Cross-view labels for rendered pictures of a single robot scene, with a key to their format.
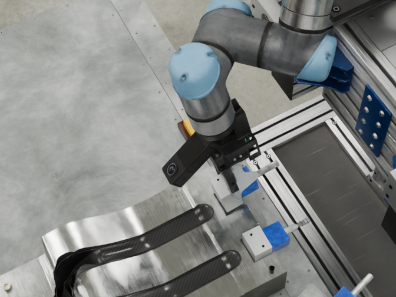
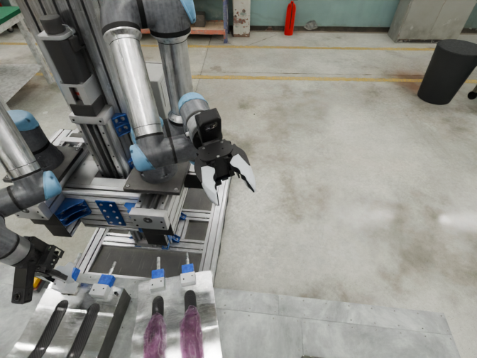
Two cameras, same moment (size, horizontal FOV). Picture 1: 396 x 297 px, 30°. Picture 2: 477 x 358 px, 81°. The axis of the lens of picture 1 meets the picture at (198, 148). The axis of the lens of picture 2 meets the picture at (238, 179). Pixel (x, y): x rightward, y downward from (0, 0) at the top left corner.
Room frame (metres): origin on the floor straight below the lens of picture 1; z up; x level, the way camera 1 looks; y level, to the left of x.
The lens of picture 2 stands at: (-0.06, 0.02, 1.83)
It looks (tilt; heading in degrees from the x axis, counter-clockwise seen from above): 46 degrees down; 298
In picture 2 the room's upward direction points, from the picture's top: straight up
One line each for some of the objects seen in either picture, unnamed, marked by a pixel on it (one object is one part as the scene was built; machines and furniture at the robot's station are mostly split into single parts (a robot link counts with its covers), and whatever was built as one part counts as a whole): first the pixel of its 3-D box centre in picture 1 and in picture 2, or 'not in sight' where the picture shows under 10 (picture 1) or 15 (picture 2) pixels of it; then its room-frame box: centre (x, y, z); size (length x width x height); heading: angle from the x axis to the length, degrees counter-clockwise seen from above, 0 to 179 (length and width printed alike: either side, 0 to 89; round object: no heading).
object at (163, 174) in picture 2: not in sight; (156, 161); (0.61, -0.54, 1.09); 0.15 x 0.15 x 0.10
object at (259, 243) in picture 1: (279, 234); (107, 278); (0.54, -0.13, 0.89); 0.13 x 0.05 x 0.05; 112
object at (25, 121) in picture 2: not in sight; (20, 130); (1.07, -0.35, 1.20); 0.13 x 0.12 x 0.14; 65
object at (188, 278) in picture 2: not in sight; (187, 268); (0.33, -0.31, 0.86); 0.13 x 0.05 x 0.05; 129
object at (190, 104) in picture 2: not in sight; (196, 114); (0.32, -0.47, 1.43); 0.11 x 0.08 x 0.09; 138
